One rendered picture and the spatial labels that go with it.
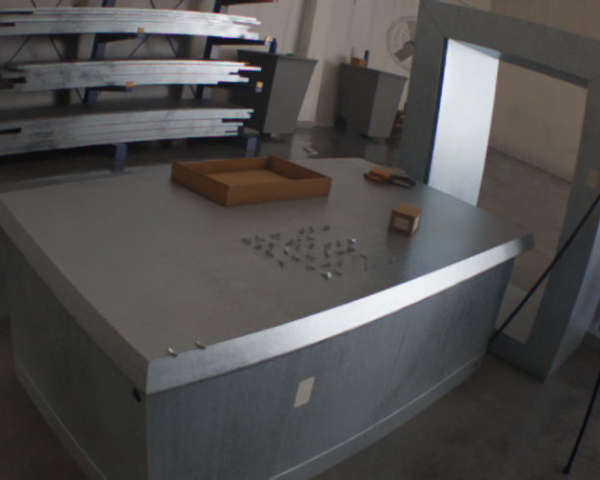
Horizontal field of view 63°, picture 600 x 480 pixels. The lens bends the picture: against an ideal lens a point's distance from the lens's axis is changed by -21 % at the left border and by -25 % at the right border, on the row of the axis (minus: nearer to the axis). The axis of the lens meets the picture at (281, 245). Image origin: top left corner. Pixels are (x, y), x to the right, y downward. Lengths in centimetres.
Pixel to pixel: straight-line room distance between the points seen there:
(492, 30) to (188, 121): 340
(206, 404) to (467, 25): 210
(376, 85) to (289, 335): 642
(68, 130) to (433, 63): 304
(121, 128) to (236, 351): 403
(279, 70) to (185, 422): 529
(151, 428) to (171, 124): 429
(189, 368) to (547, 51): 201
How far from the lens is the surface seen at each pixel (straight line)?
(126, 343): 100
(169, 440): 116
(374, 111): 753
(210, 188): 177
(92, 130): 484
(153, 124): 512
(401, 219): 176
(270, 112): 630
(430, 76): 280
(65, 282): 120
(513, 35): 259
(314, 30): 736
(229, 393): 119
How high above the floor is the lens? 116
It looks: 20 degrees down
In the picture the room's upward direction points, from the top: 10 degrees clockwise
